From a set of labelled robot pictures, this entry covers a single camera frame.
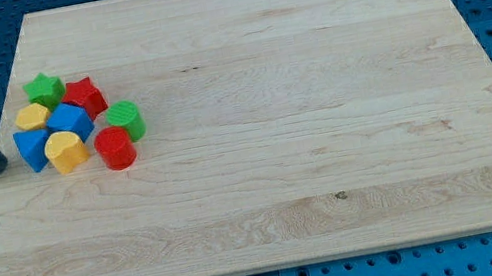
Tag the green cylinder block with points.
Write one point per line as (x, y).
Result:
(126, 114)

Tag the yellow heart block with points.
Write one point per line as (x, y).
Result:
(65, 150)

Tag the red star block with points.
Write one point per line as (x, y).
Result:
(86, 95)

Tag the green star block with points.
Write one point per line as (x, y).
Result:
(45, 90)

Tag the red cylinder block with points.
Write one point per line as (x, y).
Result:
(115, 148)

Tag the yellow hexagon block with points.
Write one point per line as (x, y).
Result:
(32, 117)

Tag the blue cube block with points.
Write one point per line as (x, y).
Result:
(67, 117)

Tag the blue triangle block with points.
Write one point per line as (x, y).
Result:
(31, 147)

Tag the light wooden board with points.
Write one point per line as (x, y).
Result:
(280, 133)

